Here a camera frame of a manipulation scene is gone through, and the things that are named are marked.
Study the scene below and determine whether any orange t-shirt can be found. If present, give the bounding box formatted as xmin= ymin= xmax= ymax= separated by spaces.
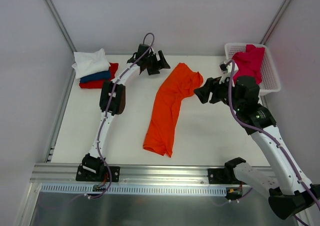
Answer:
xmin=143 ymin=63 xmax=204 ymax=158

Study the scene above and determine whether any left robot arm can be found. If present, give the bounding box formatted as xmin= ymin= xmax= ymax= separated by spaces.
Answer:
xmin=81 ymin=44 xmax=170 ymax=181

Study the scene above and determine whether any blue folded t-shirt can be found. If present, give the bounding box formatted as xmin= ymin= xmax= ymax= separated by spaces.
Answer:
xmin=80 ymin=71 xmax=111 ymax=83

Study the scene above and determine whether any magenta crumpled t-shirt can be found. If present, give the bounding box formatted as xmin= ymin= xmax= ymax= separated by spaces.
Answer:
xmin=232 ymin=44 xmax=265 ymax=85

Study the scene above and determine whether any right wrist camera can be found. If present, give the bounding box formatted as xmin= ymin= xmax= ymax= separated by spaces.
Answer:
xmin=219 ymin=60 xmax=233 ymax=84

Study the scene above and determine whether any white folded t-shirt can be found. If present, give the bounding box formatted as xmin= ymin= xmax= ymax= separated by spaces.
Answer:
xmin=71 ymin=49 xmax=110 ymax=79

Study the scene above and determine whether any aluminium mounting rail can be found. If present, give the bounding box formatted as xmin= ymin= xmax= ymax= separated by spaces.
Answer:
xmin=29 ymin=162 xmax=278 ymax=188

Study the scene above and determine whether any white plastic basket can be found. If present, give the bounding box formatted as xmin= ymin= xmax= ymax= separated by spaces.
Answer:
xmin=224 ymin=43 xmax=281 ymax=96

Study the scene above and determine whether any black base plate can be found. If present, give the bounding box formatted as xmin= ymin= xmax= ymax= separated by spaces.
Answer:
xmin=207 ymin=168 xmax=237 ymax=184
xmin=75 ymin=164 xmax=121 ymax=182

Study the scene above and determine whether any white slotted cable duct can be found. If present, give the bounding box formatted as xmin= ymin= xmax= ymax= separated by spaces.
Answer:
xmin=41 ymin=183 xmax=227 ymax=197

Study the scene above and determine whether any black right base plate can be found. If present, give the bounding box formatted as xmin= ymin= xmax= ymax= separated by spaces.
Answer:
xmin=207 ymin=168 xmax=237 ymax=184

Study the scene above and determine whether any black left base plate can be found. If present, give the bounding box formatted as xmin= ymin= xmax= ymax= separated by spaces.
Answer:
xmin=75 ymin=164 xmax=121 ymax=182

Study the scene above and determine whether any red folded t-shirt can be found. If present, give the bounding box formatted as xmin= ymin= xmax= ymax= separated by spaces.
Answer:
xmin=79 ymin=63 xmax=119 ymax=89

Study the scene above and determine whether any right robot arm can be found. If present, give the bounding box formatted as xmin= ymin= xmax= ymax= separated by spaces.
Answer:
xmin=194 ymin=76 xmax=320 ymax=219

